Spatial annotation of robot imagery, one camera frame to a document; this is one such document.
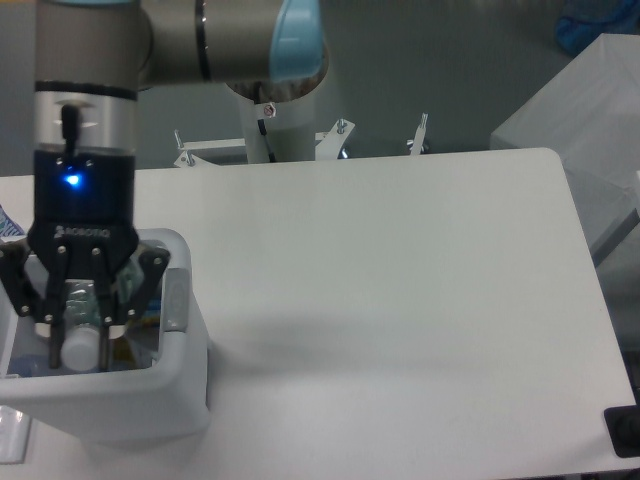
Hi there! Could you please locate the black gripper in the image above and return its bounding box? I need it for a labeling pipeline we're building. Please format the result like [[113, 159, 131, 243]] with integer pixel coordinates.
[[1, 150, 171, 372]]

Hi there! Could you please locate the black device at edge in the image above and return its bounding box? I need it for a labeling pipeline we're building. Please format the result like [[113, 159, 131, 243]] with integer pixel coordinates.
[[604, 405, 639, 458]]

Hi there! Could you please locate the blue patterned packet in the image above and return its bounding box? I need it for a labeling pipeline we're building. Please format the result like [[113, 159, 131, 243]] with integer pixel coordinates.
[[0, 206, 25, 237]]

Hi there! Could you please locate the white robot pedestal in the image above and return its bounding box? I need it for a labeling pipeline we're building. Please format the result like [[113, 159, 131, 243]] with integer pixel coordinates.
[[226, 64, 328, 137]]

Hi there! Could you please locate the white covered side table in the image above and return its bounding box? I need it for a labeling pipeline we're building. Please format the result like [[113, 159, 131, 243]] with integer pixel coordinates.
[[490, 34, 639, 264]]

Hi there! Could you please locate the blue bag in corner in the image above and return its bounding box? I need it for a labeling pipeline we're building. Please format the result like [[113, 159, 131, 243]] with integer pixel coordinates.
[[554, 0, 639, 57]]

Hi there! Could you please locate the clear bottle green label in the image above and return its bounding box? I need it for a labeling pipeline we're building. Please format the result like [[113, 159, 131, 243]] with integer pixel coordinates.
[[60, 259, 143, 372]]

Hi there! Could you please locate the yellow blue snack wrapper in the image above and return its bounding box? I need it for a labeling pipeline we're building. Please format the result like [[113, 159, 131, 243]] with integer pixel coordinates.
[[111, 299, 161, 371]]

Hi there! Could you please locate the metal table clamp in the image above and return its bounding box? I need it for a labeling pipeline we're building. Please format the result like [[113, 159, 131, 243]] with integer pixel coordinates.
[[406, 112, 430, 156]]

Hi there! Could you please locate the black cable on pedestal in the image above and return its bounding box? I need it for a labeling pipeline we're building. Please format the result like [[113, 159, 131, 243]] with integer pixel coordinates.
[[252, 82, 278, 164]]

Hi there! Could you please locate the white plastic trash can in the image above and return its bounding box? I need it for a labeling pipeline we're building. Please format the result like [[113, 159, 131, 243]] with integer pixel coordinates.
[[1, 229, 210, 442]]

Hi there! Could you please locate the white metal base bracket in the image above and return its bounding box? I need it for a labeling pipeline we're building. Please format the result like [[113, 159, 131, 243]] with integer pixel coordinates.
[[174, 118, 355, 168]]

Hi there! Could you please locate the clear blue-tinted plastic bottle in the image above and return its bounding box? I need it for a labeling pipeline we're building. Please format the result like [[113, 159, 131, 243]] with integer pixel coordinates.
[[7, 354, 56, 378]]

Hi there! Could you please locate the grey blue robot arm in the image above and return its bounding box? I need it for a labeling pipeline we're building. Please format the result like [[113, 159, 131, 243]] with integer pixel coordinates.
[[1, 1, 325, 371]]

